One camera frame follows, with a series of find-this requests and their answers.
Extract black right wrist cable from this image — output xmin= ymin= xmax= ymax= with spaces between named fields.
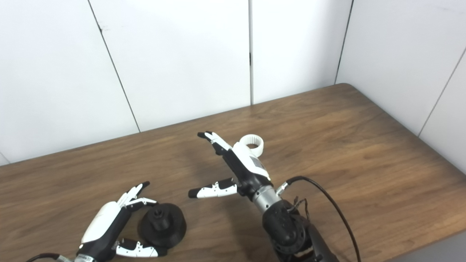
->
xmin=276 ymin=176 xmax=362 ymax=262

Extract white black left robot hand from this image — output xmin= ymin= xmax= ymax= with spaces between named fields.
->
xmin=76 ymin=181 xmax=168 ymax=262

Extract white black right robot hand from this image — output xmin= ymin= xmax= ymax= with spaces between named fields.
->
xmin=188 ymin=131 xmax=272 ymax=200

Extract thin right arm wires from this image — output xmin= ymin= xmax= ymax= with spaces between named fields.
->
xmin=289 ymin=196 xmax=310 ymax=216

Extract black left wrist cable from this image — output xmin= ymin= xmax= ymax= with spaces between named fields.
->
xmin=25 ymin=253 xmax=73 ymax=262

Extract round black plastic part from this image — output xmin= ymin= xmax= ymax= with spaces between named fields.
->
xmin=138 ymin=203 xmax=187 ymax=249

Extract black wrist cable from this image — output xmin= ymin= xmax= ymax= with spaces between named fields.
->
xmin=25 ymin=253 xmax=73 ymax=262
xmin=276 ymin=176 xmax=362 ymax=262

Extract white toothed plastic ring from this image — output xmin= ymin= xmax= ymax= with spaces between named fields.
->
xmin=239 ymin=134 xmax=264 ymax=158

